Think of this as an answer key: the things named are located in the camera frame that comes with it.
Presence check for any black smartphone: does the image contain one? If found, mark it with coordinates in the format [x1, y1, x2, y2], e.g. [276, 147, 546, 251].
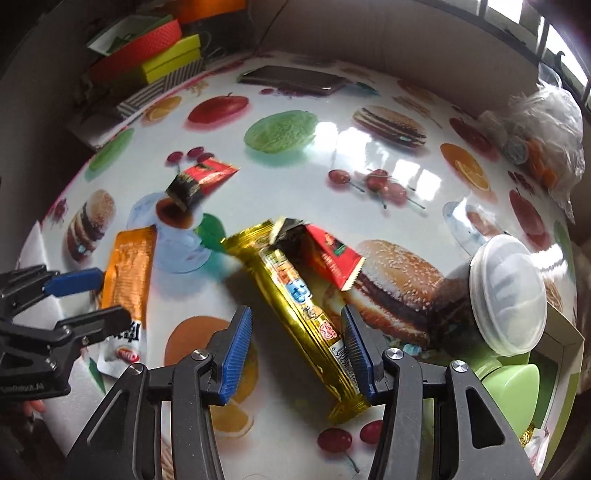
[238, 65, 349, 96]

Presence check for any red triangular candy packet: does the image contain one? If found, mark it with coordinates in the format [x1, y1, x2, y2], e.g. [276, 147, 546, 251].
[304, 224, 366, 292]

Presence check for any small red black candy packet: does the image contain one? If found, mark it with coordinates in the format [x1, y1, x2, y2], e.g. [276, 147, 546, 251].
[165, 157, 238, 211]

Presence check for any yellow green box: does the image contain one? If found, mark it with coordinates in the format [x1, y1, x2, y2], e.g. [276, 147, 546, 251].
[137, 34, 201, 85]

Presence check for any clear plastic bag with snacks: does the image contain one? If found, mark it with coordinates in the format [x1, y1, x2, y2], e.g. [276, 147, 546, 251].
[477, 80, 586, 222]

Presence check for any light green plastic bottle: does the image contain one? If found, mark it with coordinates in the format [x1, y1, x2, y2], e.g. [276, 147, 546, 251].
[466, 350, 541, 438]

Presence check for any orange konjac snack pouch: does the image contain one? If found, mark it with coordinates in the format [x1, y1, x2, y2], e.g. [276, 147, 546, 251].
[97, 226, 157, 378]

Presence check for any person's left hand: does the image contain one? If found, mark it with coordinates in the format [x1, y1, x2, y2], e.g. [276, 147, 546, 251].
[23, 400, 46, 417]

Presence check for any gold rice bar wrapper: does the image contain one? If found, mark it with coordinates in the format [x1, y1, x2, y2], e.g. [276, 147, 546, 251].
[222, 217, 369, 424]

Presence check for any red dotted box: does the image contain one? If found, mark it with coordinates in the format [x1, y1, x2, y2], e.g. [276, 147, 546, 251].
[87, 19, 182, 84]

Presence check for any black white striped box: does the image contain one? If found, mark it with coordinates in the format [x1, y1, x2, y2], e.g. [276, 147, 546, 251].
[114, 59, 204, 119]

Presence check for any green and white gift box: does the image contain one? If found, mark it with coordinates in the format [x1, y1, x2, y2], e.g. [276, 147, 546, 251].
[529, 304, 585, 478]

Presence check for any orange storage box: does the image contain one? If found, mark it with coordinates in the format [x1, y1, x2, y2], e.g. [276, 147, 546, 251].
[169, 0, 247, 24]

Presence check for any clear jar with white lid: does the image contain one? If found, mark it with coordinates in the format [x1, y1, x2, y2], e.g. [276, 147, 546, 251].
[431, 234, 547, 362]

